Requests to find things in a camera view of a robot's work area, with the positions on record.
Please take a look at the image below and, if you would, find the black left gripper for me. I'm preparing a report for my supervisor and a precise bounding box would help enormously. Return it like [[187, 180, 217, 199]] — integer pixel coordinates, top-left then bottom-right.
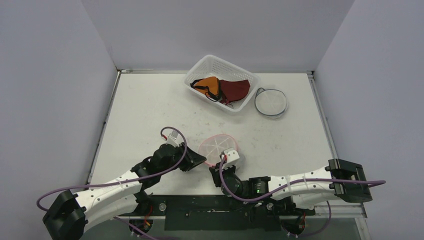
[[160, 142, 206, 176]]

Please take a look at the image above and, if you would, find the white mesh bag pink zipper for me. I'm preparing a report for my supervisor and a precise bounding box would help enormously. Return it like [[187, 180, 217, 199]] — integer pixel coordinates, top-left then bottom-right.
[[198, 134, 246, 168]]

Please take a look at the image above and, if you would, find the dark red orange bra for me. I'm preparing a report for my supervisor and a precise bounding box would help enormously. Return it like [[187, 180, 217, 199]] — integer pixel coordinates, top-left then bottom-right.
[[189, 76, 251, 106]]

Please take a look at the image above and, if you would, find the white mesh laundry bag blue zipper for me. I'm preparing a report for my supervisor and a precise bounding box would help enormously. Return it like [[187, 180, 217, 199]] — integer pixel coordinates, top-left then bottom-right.
[[254, 87, 289, 119]]

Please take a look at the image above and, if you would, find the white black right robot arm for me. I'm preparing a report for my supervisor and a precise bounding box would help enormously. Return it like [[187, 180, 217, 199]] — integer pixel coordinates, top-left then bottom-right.
[[208, 158, 373, 215]]

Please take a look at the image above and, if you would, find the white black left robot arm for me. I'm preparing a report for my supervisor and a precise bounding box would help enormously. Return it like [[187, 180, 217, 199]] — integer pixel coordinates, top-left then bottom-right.
[[42, 143, 207, 240]]

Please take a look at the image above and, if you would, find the white plastic basket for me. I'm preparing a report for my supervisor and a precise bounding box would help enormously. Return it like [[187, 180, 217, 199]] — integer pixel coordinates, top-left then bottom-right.
[[183, 55, 261, 114]]

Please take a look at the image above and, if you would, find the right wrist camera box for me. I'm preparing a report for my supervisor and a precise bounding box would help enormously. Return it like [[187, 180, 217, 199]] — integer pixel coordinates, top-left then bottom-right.
[[221, 147, 241, 169]]

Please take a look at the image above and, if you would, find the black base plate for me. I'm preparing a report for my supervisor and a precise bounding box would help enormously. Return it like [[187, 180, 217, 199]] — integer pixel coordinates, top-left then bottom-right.
[[128, 195, 316, 232]]

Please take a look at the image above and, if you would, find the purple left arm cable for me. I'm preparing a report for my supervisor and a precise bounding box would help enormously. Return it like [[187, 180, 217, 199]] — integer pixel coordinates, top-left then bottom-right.
[[36, 126, 189, 240]]

